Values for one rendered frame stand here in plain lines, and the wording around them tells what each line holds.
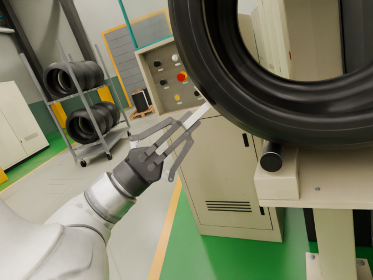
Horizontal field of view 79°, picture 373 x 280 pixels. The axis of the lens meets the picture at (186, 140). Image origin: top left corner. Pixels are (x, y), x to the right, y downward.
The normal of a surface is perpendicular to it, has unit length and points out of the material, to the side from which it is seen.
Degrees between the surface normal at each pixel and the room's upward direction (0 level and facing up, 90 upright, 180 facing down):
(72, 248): 63
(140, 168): 70
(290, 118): 100
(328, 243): 90
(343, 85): 80
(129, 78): 90
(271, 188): 90
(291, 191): 90
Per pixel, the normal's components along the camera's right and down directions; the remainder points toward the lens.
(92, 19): -0.12, 0.37
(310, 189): -0.29, -0.90
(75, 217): 0.15, -0.93
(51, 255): 0.63, -0.58
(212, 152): -0.40, 0.42
